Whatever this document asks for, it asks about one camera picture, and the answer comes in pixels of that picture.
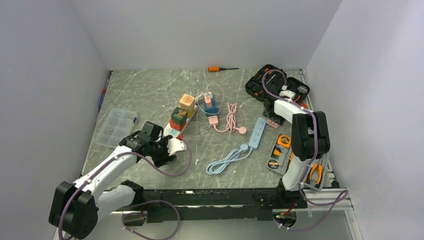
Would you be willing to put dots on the pink cube socket adapter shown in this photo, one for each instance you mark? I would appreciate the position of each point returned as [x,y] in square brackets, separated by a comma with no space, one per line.
[272,123]

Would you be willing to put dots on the white power strip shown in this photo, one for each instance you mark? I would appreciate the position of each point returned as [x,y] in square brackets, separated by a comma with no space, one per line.
[168,131]

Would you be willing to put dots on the blue cube socket adapter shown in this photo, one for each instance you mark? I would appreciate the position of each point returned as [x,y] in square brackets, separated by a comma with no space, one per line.
[210,108]

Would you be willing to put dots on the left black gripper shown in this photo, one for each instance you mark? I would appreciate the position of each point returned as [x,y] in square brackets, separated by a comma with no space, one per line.
[165,159]

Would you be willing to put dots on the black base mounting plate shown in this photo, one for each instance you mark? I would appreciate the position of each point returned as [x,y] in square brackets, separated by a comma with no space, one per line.
[213,204]

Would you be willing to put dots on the light blue power strip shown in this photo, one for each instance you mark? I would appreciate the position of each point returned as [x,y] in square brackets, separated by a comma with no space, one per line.
[257,132]

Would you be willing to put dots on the salmon pink usb charger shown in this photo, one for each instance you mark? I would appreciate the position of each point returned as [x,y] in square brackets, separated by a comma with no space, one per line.
[208,99]

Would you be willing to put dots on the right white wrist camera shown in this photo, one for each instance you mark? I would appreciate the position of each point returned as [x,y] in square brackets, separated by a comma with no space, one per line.
[286,93]

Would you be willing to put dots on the orange handled screwdriver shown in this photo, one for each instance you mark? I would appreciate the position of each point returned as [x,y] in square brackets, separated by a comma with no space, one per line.
[214,69]

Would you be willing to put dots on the pink flat power adapter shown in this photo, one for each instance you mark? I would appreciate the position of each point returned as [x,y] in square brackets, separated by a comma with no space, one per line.
[213,120]

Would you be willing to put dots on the red cube socket adapter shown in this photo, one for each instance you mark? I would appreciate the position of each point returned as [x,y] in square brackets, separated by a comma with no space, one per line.
[176,126]

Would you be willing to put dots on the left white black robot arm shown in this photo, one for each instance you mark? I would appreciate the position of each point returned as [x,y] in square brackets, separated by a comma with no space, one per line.
[78,206]

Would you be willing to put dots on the blue red pen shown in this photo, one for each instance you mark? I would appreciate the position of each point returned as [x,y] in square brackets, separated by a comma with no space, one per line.
[102,96]

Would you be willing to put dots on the grey tool case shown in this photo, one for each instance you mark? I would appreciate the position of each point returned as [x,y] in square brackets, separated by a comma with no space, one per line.
[284,162]

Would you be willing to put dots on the black tool case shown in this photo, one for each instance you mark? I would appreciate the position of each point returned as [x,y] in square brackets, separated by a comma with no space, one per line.
[274,78]

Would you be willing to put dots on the green cube socket adapter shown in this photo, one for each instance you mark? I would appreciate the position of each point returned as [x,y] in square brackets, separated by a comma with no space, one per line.
[179,116]

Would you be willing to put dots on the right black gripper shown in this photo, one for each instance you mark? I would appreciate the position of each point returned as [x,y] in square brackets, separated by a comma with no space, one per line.
[279,120]

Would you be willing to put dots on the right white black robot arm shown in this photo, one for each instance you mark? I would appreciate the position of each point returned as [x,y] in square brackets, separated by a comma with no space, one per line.
[301,157]

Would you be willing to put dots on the orange tape measure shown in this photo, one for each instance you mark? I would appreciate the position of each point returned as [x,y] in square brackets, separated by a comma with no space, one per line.
[284,140]

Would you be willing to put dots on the clear plastic screw box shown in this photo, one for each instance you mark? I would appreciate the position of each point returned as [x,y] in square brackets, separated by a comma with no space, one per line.
[118,124]

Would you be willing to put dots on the orange pliers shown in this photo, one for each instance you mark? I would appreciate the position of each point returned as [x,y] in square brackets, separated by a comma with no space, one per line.
[315,175]

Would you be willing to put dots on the aluminium rail frame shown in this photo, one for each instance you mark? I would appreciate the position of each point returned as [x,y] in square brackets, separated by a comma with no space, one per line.
[326,199]

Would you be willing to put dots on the beige orange cube adapter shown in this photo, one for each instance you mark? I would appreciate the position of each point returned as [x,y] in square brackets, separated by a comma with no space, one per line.
[187,103]

